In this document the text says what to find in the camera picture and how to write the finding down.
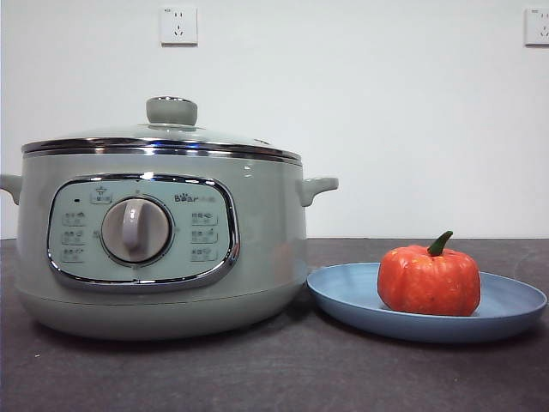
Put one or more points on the white wall socket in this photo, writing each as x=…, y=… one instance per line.
x=180, y=26
x=539, y=26

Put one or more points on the pale green electric steamer pot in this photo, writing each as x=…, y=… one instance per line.
x=266, y=240

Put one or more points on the blue round plate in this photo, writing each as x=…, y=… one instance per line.
x=343, y=292

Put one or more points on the orange pumpkin with green stem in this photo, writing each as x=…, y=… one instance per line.
x=424, y=283

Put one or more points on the glass lid with green knob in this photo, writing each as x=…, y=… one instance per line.
x=171, y=112

